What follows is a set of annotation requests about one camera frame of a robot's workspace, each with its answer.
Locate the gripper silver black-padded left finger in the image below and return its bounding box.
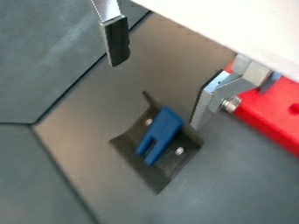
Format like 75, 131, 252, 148
89, 0, 131, 67

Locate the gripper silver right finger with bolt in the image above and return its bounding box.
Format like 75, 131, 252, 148
191, 54, 281, 130

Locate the dark blue square-circle object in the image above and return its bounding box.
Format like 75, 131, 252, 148
135, 107, 183, 165

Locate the black curved fixture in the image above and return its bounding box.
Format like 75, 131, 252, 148
109, 91, 203, 194

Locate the red shape-sorter block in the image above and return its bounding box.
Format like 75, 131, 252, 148
224, 59, 299, 158

